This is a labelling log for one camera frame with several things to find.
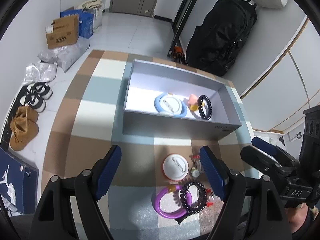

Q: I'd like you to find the white red-rimmed button badge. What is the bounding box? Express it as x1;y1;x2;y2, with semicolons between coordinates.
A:
162;154;189;181

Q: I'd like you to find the pink figurine keychain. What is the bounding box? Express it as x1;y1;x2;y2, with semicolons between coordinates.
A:
188;94;199;112

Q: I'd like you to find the dark beaded bracelet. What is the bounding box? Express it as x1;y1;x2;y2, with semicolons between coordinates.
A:
179;179;208;215
197;94;213;121

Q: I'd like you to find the blue-rimmed white button badge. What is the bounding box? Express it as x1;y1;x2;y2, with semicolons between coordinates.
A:
154;93;188;117

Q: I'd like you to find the red frilled small badge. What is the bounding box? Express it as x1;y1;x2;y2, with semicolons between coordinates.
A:
206;189;215;207

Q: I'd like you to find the person's right hand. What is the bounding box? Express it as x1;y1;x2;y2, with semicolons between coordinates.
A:
285;203;318;239

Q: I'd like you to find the checkered brown blue mat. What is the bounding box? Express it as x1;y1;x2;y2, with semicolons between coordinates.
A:
41;49;259;239

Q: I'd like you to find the blue Jordan shoe box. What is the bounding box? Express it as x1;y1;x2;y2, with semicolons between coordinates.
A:
0;149;39;215

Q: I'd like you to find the tan suede boot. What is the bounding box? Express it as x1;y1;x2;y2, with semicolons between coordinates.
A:
9;106;39;151

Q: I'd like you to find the black white sneaker lower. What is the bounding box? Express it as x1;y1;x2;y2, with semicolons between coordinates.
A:
20;93;46;113

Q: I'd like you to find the black white sneaker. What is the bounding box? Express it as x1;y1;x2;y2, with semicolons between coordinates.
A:
20;93;46;113
27;82;53;100

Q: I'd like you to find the grey open cardboard box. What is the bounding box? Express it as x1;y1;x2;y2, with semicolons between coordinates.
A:
123;60;242;140

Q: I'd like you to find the black white sneaker upper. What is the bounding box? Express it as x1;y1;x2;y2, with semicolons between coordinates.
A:
27;82;53;100

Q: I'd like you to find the silver crumpled plastic bag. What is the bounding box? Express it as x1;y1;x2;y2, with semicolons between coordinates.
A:
22;62;57;86

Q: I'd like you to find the grey plastic mailer bag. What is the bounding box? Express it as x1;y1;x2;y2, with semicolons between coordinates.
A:
37;36;90;73

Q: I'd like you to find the orange black tool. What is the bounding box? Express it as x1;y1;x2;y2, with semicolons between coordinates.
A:
169;46;187;65

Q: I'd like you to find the black large bag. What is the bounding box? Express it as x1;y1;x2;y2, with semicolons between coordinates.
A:
185;0;257;77

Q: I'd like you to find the brown cardboard box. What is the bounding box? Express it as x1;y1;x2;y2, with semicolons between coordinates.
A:
45;15;79;49

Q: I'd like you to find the blue cardboard box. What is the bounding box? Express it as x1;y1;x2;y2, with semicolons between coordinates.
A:
60;9;94;39

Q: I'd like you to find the white bag with cloth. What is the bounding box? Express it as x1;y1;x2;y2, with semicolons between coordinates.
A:
77;0;104;32

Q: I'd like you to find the black spiral hair tie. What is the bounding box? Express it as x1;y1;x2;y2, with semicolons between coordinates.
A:
175;179;208;225

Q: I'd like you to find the dark beaded bracelet on mat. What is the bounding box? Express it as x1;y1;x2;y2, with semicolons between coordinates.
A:
179;179;208;215

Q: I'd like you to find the purple bangle bracelet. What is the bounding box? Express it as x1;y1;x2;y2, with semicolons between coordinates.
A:
153;185;193;218

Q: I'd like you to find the black metal rack frame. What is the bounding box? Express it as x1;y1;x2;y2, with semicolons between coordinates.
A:
167;0;197;57

